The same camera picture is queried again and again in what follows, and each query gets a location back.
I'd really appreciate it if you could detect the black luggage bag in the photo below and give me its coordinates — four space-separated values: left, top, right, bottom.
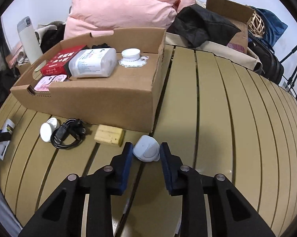
247 33 285 85

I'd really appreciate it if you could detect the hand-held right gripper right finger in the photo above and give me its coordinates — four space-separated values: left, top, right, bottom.
159 142 276 237

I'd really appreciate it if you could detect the shallow cardboard tray box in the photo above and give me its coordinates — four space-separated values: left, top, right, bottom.
10 27 167 133

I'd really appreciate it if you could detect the red printed box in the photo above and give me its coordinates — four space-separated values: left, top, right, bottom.
40 45 87 76

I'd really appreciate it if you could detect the pink packet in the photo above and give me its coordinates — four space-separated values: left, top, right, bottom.
33 74 68 92

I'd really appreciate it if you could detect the small white sachet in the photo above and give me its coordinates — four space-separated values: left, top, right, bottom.
0 119 16 160

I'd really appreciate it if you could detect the wicker ball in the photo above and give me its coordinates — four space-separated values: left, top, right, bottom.
247 9 266 39

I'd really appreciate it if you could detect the yellow sponge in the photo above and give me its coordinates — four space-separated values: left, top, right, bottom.
94 124 125 147

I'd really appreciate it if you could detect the white lace tag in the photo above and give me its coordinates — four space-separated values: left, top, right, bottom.
118 55 149 69

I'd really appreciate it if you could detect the small white jar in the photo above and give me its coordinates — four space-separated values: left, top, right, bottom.
121 48 140 62

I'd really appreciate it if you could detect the white thermos bottle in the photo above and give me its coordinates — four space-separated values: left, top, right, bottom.
17 16 43 65

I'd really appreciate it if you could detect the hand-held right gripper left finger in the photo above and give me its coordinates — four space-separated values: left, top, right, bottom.
17 142 134 237

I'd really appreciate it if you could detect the black tripod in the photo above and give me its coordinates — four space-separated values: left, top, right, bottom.
279 38 297 102

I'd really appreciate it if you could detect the black cloth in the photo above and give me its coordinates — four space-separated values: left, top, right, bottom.
167 6 242 49

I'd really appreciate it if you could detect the black coiled cable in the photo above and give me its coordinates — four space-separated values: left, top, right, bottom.
50 118 87 150

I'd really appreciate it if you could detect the white plastic container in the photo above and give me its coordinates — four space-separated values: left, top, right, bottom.
68 48 117 78

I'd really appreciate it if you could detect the white rounded device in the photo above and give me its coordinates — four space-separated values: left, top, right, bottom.
133 135 161 163

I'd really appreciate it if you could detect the cream canvas bag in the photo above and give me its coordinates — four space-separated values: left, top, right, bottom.
166 32 263 75

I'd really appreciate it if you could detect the pink duvet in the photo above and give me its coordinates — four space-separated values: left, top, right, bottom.
64 0 197 40

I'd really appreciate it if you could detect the blue jacket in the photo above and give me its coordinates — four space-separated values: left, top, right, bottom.
256 7 289 47

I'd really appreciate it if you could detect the person's left leg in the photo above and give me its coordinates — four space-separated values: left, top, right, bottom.
0 180 23 237

